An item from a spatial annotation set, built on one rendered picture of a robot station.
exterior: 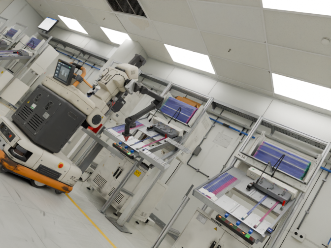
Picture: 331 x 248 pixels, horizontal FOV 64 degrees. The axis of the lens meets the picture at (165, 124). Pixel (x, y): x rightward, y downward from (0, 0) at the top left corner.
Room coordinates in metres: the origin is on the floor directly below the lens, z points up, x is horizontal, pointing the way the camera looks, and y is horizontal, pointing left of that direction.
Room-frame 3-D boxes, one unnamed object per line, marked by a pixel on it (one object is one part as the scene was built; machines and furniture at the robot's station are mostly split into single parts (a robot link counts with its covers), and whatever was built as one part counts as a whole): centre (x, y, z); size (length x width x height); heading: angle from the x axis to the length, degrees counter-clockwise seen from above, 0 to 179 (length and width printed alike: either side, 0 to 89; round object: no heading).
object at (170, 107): (3.48, -0.05, 1.52); 0.51 x 0.13 x 0.27; 53
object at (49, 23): (6.34, 3.76, 2.10); 0.58 x 0.14 x 0.41; 53
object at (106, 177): (3.62, -0.07, 0.31); 0.70 x 0.65 x 0.62; 53
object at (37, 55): (6.45, 3.67, 0.95); 1.36 x 0.82 x 1.90; 143
